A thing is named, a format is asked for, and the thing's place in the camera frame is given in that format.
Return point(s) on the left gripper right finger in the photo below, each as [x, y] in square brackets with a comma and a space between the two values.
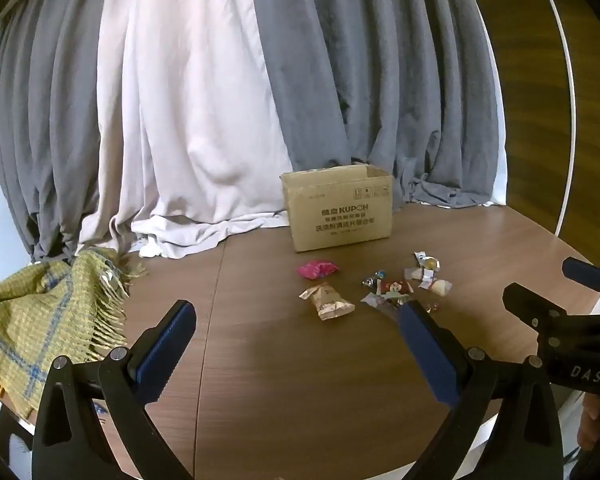
[525, 442]

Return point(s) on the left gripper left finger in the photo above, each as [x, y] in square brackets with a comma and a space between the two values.
[69, 442]

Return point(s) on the small foil candy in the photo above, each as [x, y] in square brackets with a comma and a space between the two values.
[374, 280]

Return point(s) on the person's right hand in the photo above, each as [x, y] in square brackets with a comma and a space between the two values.
[589, 429]

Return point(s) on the red white snack packet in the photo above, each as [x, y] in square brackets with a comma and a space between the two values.
[387, 294]

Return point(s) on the pink snack packet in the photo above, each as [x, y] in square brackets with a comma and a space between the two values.
[315, 269]

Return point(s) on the grey curtain right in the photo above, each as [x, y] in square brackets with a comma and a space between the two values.
[406, 86]

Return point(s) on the beige curtain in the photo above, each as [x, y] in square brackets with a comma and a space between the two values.
[191, 149]

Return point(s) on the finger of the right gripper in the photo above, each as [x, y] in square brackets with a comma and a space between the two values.
[532, 309]
[582, 272]

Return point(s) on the yellow plaid fringed blanket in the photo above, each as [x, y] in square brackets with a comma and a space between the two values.
[56, 308]

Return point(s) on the grey curtain left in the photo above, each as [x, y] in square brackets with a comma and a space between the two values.
[49, 135]

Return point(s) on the cardboard box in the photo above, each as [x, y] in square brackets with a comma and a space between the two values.
[338, 206]

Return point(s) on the grey curtain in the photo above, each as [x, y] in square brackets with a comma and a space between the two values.
[406, 86]
[49, 135]

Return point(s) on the round clear pastry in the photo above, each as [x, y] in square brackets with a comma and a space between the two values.
[426, 261]

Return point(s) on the beige snack packet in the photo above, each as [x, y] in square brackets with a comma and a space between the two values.
[327, 301]

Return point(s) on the white pastry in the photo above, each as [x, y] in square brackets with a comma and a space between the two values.
[437, 287]
[419, 274]

